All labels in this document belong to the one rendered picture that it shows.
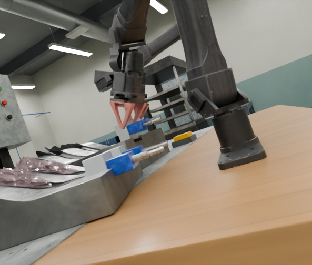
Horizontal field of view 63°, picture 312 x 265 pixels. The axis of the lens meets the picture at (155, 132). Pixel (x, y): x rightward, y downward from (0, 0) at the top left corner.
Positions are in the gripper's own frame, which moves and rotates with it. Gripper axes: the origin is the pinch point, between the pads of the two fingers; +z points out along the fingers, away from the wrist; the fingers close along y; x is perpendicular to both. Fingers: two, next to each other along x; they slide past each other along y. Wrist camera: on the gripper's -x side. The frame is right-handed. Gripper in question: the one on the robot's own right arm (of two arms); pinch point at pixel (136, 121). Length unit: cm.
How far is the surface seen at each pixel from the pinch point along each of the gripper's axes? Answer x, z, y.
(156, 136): 15.8, 1.1, 17.1
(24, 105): -681, 103, -555
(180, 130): -78, 71, -358
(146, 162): 18.0, 5.6, 29.8
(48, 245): 23, 4, 71
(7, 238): 13, 7, 69
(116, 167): 25, -3, 58
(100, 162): 22, -3, 59
